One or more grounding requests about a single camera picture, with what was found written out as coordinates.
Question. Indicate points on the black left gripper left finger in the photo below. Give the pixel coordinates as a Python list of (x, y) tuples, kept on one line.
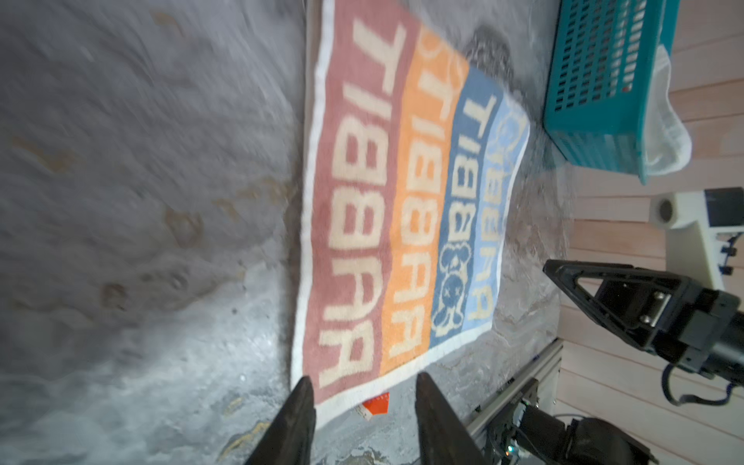
[(289, 438)]

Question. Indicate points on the multicolour lettered towel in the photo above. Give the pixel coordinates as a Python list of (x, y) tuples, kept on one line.
[(410, 158)]

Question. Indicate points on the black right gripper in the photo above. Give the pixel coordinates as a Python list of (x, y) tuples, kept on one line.
[(674, 317)]

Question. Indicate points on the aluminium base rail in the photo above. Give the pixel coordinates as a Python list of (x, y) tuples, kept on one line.
[(544, 368)]

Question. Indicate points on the white towel in basket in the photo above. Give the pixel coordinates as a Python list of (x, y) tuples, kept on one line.
[(667, 145)]

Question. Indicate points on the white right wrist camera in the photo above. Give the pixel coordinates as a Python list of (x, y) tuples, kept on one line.
[(703, 229)]

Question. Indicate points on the teal plastic basket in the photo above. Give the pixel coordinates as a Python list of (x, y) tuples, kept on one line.
[(600, 79)]

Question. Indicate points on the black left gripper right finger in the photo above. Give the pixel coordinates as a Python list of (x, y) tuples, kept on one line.
[(442, 437)]

